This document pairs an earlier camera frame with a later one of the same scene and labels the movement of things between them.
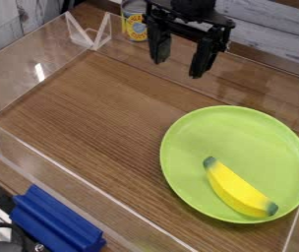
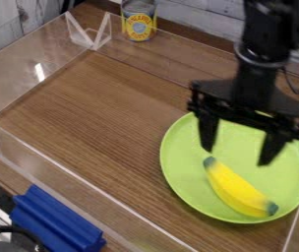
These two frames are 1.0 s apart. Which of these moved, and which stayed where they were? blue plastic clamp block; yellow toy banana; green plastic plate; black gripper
Moved: black gripper
Stayed: blue plastic clamp block; yellow toy banana; green plastic plate
